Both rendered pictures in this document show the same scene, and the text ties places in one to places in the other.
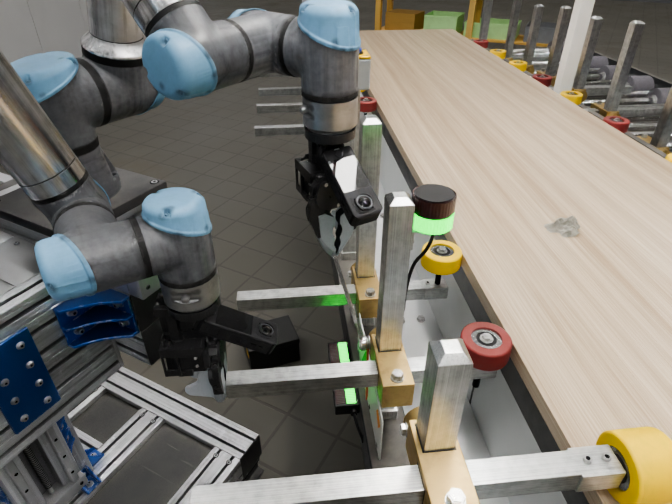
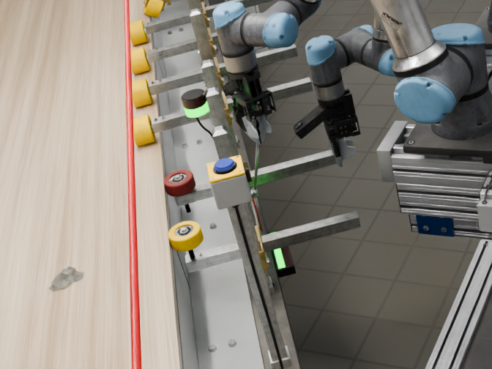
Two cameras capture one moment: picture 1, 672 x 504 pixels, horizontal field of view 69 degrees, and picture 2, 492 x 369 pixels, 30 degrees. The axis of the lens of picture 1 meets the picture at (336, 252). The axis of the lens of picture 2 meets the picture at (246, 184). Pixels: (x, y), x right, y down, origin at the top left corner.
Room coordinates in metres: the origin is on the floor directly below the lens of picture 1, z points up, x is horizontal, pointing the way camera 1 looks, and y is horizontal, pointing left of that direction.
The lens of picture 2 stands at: (2.61, 0.18, 2.11)
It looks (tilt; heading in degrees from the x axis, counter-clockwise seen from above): 32 degrees down; 187
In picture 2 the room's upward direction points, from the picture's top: 15 degrees counter-clockwise
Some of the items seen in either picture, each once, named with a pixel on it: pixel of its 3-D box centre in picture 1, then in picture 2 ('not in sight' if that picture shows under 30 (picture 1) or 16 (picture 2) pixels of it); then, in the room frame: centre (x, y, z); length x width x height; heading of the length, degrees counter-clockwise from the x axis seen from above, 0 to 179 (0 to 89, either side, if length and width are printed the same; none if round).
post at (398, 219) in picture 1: (389, 326); (233, 170); (0.59, -0.09, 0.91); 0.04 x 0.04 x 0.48; 6
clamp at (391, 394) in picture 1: (391, 363); not in sight; (0.57, -0.09, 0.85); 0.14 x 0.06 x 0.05; 6
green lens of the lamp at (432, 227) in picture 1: (431, 216); (196, 107); (0.59, -0.13, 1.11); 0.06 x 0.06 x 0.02
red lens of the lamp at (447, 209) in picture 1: (433, 200); (193, 98); (0.59, -0.13, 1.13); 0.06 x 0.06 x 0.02
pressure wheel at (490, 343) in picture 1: (481, 361); (183, 194); (0.57, -0.24, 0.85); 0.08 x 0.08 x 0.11
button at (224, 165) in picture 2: not in sight; (224, 166); (1.10, -0.03, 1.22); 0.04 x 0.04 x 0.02
